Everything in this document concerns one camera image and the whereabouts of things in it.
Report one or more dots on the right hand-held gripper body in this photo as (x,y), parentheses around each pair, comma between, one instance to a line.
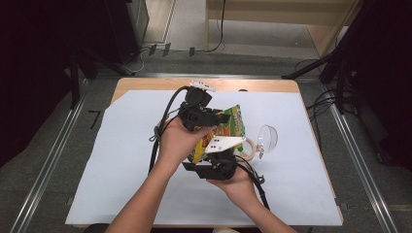
(220,166)

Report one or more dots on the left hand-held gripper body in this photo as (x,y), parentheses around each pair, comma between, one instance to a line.
(194,113)

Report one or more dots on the yellow green checked spout pouch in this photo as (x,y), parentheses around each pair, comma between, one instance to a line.
(234,124)

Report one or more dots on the clear jar with beige rim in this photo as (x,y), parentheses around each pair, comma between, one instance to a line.
(267,137)

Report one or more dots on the person's left hand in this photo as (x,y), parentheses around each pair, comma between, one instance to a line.
(176,145)

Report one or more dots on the person's right hand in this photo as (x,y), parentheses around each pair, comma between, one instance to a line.
(241,187)

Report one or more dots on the small black floor block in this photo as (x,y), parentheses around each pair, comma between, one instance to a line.
(166,49)
(192,51)
(152,49)

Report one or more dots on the white table sheet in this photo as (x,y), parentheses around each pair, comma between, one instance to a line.
(113,181)

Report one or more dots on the black cabinet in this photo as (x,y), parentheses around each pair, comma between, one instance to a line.
(126,29)

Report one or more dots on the light wooden shelf unit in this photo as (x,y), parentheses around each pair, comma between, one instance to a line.
(259,16)

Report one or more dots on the black metal stand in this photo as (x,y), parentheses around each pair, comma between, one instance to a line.
(75,81)
(340,81)

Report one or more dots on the dark curtain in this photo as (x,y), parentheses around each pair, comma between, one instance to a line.
(388,81)
(32,64)

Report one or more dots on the metal floor rail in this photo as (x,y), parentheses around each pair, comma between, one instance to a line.
(48,161)
(359,161)

